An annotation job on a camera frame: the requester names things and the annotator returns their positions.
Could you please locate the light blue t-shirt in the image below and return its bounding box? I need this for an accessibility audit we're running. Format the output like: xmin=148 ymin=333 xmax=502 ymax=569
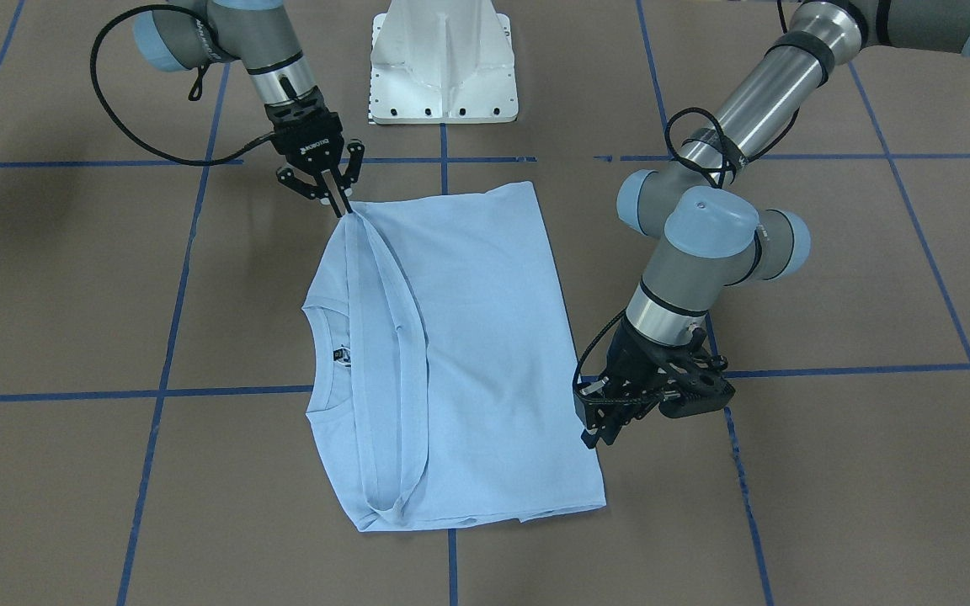
xmin=303 ymin=183 xmax=607 ymax=533

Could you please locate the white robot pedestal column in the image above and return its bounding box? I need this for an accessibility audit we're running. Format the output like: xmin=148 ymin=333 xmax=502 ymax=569
xmin=367 ymin=1 xmax=520 ymax=125

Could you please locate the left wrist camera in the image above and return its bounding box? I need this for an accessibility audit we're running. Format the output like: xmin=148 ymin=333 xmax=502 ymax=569
xmin=658 ymin=352 xmax=736 ymax=419

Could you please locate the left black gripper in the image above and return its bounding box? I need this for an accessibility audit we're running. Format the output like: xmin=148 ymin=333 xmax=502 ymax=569
xmin=573 ymin=321 xmax=669 ymax=449

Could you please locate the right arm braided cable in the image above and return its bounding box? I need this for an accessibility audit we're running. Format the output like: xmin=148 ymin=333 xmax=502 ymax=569
xmin=90 ymin=4 xmax=280 ymax=167

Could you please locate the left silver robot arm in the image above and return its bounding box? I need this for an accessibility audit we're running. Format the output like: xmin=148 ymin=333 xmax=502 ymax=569
xmin=573 ymin=1 xmax=970 ymax=449

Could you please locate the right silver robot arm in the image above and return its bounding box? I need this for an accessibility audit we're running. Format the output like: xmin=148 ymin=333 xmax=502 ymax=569
xmin=132 ymin=1 xmax=365 ymax=217

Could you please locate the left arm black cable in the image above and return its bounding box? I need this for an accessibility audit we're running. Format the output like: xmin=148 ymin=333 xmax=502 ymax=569
xmin=573 ymin=105 xmax=759 ymax=396

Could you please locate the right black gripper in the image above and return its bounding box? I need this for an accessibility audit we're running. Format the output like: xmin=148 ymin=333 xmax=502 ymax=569
xmin=270 ymin=101 xmax=365 ymax=217

